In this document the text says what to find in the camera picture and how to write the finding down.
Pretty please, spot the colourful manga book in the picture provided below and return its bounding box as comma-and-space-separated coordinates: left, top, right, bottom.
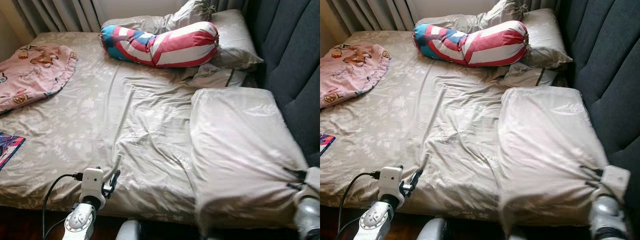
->
320, 132, 337, 157
0, 131, 26, 172

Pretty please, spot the large beige floral pillow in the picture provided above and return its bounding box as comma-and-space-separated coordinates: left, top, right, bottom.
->
497, 86, 611, 236
189, 86, 310, 236

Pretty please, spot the pink cartoon print blanket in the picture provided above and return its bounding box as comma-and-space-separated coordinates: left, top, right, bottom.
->
0, 43, 79, 113
320, 42, 392, 109

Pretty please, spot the bed with beige floral sheet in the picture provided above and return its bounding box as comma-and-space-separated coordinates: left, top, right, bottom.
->
0, 31, 301, 226
320, 31, 601, 226

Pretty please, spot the folded beige cloth dark stripe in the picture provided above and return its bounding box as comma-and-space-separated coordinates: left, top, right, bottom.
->
500, 62, 558, 88
187, 64, 248, 90

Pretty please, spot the dark grey padded headboard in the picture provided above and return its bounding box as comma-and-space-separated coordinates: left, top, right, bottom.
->
245, 0, 321, 168
557, 0, 640, 211

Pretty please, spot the red white blue striped bolster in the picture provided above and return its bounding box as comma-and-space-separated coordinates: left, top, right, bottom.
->
99, 21, 221, 69
412, 20, 531, 68

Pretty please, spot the grey pleated curtain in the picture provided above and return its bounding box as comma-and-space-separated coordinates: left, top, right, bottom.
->
12, 0, 103, 35
525, 0, 561, 11
332, 0, 416, 32
212, 0, 251, 12

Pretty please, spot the grey knotted cloth bundle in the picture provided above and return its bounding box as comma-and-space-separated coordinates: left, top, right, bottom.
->
477, 0, 528, 28
165, 0, 218, 31

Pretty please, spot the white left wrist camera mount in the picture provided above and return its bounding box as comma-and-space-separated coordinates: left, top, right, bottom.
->
80, 167, 106, 203
378, 166, 405, 203

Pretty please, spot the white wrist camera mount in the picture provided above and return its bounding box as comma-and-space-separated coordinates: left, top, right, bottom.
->
600, 165, 632, 203
378, 166, 405, 203
80, 167, 106, 203
302, 166, 321, 201

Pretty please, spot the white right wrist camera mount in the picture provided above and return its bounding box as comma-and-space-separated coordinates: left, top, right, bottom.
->
600, 165, 632, 203
302, 166, 321, 201

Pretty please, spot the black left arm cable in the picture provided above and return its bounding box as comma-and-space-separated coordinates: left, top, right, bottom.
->
336, 171, 381, 240
41, 171, 83, 240

